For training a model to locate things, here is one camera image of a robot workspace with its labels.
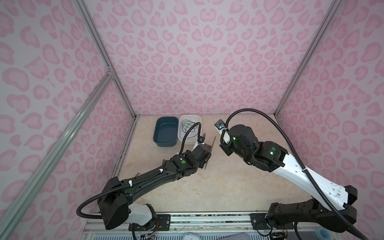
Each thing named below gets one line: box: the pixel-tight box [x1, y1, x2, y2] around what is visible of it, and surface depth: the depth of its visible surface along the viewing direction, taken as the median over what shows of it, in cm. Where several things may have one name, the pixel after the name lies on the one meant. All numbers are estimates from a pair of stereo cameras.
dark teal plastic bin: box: [153, 116, 179, 147], surface depth 111 cm
